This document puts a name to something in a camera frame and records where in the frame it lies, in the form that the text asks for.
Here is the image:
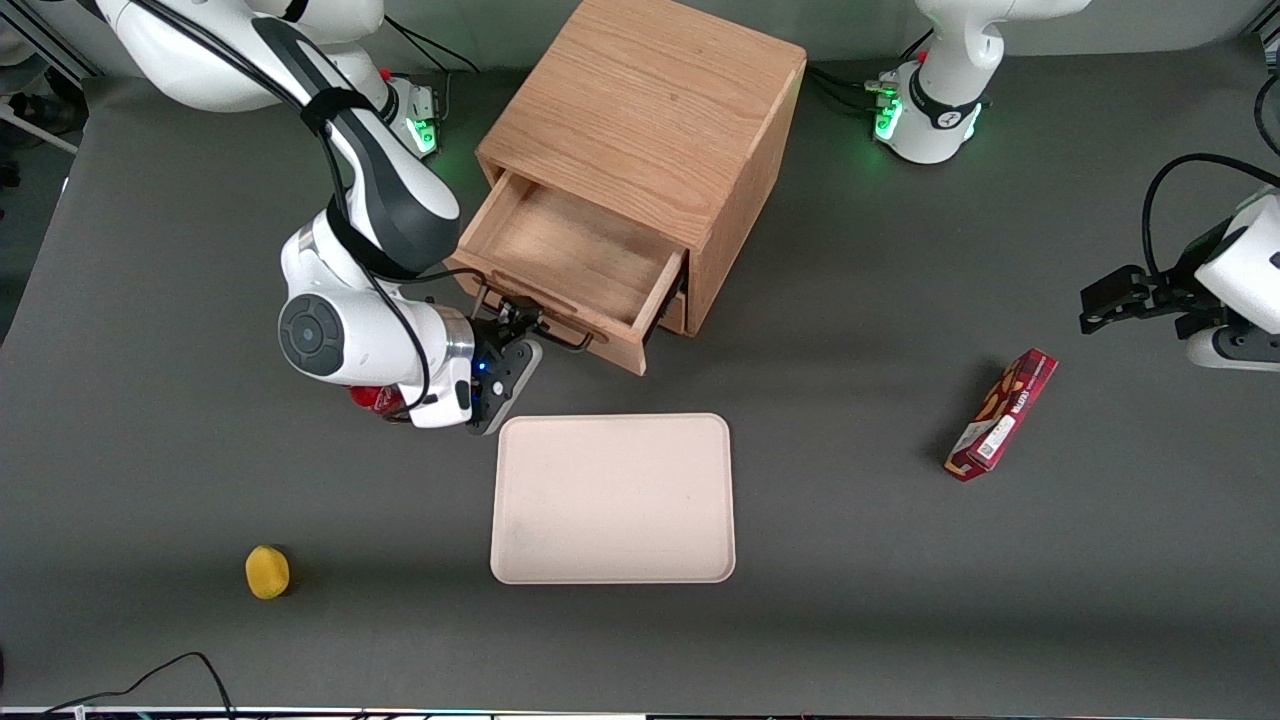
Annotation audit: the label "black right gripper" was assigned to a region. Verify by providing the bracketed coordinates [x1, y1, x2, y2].
[468, 298, 547, 393]

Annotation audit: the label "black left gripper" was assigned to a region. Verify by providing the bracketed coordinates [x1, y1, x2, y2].
[1079, 222, 1233, 341]

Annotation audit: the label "wooden drawer cabinet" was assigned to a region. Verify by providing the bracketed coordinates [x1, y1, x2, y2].
[475, 0, 809, 339]

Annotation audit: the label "red snack box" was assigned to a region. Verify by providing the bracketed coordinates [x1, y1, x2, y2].
[944, 347, 1060, 483]

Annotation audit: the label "red soda bottle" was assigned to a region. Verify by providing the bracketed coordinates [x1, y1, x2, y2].
[347, 383, 412, 422]

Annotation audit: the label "beige plastic tray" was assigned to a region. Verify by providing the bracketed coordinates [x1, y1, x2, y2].
[489, 412, 737, 586]

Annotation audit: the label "yellow lemon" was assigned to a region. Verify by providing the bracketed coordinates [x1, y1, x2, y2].
[245, 544, 292, 601]

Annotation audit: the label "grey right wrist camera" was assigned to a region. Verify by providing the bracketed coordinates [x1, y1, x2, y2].
[468, 340, 545, 438]

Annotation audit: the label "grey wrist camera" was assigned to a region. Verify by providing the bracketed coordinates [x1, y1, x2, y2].
[468, 340, 545, 438]
[1186, 327, 1280, 374]

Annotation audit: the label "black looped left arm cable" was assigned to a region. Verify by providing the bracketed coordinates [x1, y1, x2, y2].
[1142, 152, 1280, 281]

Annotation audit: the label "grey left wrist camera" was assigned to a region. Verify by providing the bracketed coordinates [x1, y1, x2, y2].
[1186, 327, 1280, 374]

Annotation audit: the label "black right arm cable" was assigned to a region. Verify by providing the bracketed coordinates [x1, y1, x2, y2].
[130, 0, 491, 411]

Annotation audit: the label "black right arm base cables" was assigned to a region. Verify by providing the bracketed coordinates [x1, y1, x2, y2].
[380, 20, 483, 126]

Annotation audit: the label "black arm base cables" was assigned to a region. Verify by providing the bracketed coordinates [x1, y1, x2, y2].
[805, 28, 936, 113]
[380, 20, 483, 126]

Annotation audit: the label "black left arm base cables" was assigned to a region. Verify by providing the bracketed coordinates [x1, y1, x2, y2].
[805, 28, 936, 113]

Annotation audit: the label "black cable at table edge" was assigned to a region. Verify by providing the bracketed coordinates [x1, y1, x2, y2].
[40, 651, 237, 720]

